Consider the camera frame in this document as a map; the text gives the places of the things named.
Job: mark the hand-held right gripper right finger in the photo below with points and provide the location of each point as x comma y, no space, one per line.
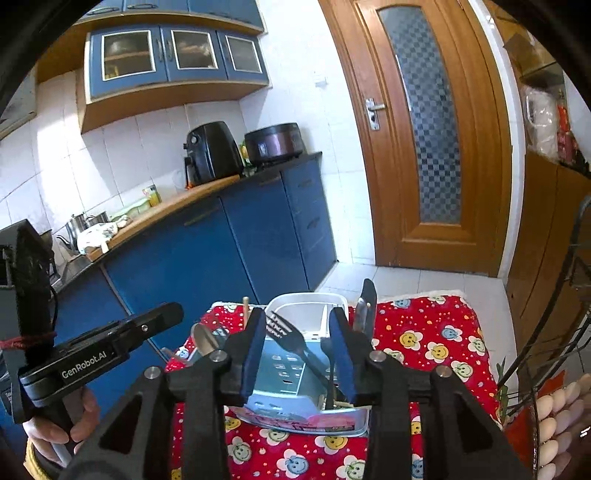
344,355

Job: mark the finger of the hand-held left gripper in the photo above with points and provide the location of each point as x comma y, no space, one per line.
161,318

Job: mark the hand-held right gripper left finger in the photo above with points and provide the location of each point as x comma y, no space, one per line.
256,350

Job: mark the black fork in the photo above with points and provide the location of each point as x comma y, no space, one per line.
288,339

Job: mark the light blue utensil box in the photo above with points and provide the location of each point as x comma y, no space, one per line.
286,378

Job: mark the wooden chopstick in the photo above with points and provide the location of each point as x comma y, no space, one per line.
247,309

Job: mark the person's left hand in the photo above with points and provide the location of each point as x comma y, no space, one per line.
85,415

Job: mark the red smiley-flower tablecloth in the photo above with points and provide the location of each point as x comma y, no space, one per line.
415,332

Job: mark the steel pot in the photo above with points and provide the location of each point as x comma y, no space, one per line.
76,226
99,219

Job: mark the blue base cabinet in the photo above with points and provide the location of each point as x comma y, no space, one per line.
258,230

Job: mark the wooden door with glass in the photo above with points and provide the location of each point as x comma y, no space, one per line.
369,194

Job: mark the green plant sprig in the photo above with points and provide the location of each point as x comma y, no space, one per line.
505,392

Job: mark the black air fryer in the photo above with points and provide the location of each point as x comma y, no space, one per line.
214,152

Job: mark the green bottle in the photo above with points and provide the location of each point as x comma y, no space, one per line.
245,154

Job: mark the red plastic bag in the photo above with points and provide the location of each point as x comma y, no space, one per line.
521,415

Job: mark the dark rice cooker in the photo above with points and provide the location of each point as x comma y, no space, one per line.
272,143

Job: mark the pile of white eggs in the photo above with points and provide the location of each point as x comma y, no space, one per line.
558,429

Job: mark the wooden side cabinet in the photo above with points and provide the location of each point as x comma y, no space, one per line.
540,230

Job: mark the grey range hood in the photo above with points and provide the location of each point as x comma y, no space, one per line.
18,106

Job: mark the white electric kettle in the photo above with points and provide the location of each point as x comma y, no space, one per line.
540,120

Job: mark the blue overhead cabinet row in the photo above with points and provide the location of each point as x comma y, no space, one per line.
221,9

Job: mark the red bottles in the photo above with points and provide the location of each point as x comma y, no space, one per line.
570,134

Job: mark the cardboard box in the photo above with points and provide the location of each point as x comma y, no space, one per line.
526,50

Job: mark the blue glass-door wall cabinet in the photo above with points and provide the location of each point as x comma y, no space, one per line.
159,74

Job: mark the white light switch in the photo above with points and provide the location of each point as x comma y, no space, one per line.
320,80

